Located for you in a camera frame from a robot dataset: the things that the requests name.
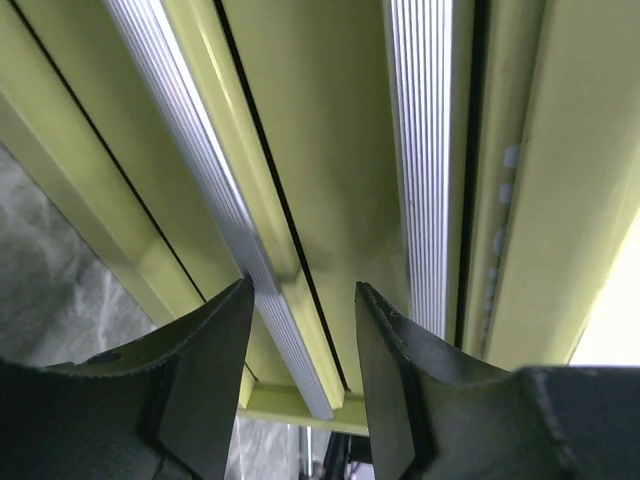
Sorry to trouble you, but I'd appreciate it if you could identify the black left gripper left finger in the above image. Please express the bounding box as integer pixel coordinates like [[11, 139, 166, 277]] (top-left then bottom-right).
[[1, 279, 254, 479]]

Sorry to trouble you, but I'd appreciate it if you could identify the yellow-green cabinet top drawer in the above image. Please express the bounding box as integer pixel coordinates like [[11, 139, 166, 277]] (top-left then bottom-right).
[[106, 1, 475, 429]]

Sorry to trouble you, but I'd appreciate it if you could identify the yellow-green metal tool cabinet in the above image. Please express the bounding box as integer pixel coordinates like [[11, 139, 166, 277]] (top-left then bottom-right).
[[1, 1, 639, 433]]

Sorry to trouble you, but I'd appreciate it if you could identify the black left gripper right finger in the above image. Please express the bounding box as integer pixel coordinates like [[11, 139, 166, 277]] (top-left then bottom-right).
[[355, 282, 639, 479]]

